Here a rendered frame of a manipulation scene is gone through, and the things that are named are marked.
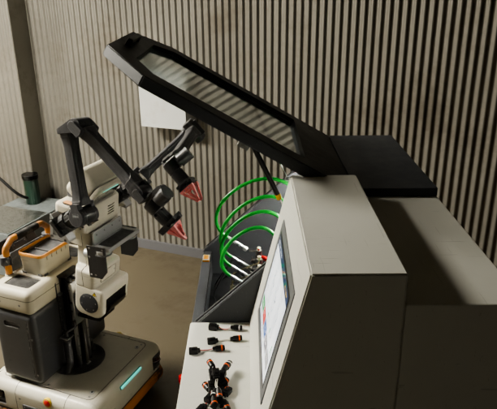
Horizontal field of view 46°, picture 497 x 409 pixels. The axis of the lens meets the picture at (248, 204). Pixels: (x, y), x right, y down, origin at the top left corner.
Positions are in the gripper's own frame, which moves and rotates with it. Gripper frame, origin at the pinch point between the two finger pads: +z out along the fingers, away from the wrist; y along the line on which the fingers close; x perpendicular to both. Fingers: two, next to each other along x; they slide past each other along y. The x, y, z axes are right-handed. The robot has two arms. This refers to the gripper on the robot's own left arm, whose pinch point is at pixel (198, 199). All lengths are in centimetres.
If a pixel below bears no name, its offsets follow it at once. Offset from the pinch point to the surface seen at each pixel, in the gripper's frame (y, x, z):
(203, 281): 6.7, 24.1, 27.1
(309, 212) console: -68, -41, 30
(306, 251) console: -91, -38, 36
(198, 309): -15.1, 25.1, 33.9
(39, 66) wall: 220, 92, -190
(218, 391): -70, 14, 54
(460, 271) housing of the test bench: -79, -62, 66
